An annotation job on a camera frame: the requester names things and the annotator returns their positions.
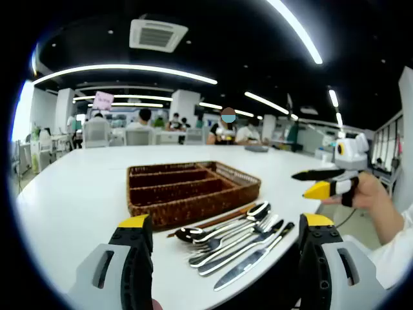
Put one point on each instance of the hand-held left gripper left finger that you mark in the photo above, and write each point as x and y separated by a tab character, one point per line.
96	277

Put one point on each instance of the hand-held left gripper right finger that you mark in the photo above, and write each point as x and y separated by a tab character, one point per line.
355	274

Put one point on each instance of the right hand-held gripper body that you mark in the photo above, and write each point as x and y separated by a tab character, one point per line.
351	158

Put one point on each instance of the brown chopstick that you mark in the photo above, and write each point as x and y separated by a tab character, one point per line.
235	212
219	220

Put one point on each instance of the brown wicker storage tray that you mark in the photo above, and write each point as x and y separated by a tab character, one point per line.
180	213

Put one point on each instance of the person's right hand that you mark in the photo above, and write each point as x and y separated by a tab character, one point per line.
374	193

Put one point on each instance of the person's left hand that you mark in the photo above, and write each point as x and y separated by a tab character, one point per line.
156	305

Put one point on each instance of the grey flat tray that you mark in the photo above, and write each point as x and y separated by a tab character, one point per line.
256	148

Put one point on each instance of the ceiling light strip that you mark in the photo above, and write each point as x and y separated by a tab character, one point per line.
267	102
300	29
129	67

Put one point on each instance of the white office chair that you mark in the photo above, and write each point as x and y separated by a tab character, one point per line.
138	137
96	134

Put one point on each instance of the pink hanging sign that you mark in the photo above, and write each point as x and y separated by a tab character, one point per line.
103	100

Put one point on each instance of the ceiling air conditioner vent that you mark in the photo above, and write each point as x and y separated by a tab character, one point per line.
158	35

